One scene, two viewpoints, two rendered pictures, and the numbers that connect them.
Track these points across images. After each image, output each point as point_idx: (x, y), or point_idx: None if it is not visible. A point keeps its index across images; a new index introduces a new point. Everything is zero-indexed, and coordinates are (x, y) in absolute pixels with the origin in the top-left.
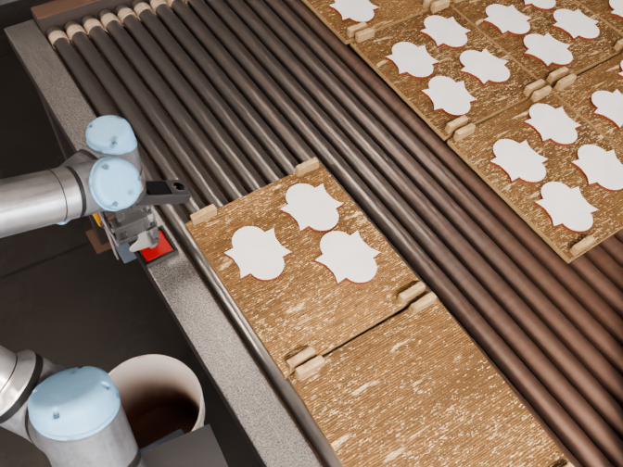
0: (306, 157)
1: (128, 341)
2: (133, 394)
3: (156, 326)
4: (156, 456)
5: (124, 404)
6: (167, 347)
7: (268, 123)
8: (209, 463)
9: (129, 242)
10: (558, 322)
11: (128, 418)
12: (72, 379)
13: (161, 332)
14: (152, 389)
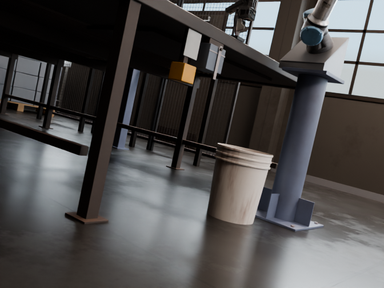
0: None
1: (178, 219)
2: (226, 185)
3: (160, 212)
4: (298, 58)
5: (233, 188)
6: (173, 211)
7: None
8: (294, 50)
9: (232, 43)
10: None
11: (232, 206)
12: (310, 11)
13: (163, 211)
14: (217, 187)
